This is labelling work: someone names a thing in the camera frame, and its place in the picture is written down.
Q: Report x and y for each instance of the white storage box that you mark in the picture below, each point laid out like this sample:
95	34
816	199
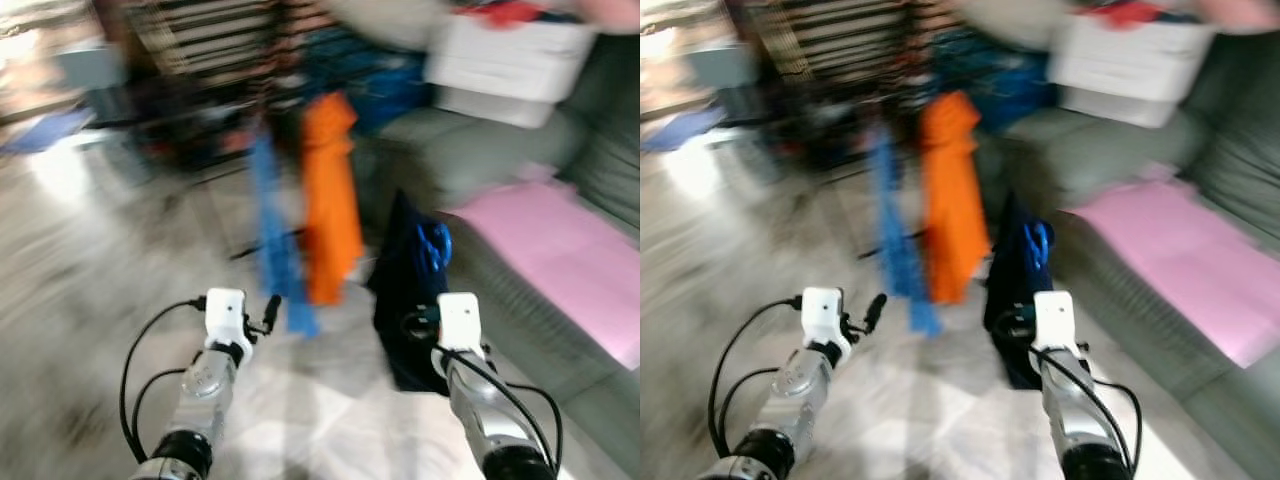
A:
1130	65
510	70

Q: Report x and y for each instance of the blue plastic hanger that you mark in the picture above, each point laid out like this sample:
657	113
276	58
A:
435	245
1038	245

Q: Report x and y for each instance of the orange printed t-shirt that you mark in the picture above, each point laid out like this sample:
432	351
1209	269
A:
332	200
952	200

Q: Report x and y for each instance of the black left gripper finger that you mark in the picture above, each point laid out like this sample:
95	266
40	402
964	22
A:
875	312
272	312

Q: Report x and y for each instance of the pink sheet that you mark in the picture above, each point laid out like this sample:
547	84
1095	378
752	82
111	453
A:
560	260
1190	260

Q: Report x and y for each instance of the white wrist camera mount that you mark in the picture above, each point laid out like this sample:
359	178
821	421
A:
1056	318
825	315
462	320
227	315

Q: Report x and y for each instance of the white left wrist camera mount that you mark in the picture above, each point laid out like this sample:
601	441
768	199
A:
825	315
227	315

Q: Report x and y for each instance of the black clothes rack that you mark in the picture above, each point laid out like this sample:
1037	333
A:
830	40
200	40

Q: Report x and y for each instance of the grey leather sofa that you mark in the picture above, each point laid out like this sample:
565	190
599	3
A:
1130	150
500	150

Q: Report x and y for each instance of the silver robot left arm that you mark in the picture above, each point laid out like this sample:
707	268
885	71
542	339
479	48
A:
200	385
800	385

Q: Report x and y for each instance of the light blue garment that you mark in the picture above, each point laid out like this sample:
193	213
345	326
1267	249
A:
275	240
895	240

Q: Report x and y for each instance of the dark blue bag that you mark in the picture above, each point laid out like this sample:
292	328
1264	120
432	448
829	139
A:
380	90
1000	90

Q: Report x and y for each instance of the navy blue garment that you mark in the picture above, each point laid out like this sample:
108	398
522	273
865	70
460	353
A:
1005	300
395	300

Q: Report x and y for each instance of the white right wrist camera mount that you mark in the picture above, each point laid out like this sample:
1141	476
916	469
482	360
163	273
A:
462	320
1056	318

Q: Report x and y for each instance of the blue floor mat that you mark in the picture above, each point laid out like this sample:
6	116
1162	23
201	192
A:
45	132
680	130

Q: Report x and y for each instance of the red item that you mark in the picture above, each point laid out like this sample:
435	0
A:
510	12
1125	12

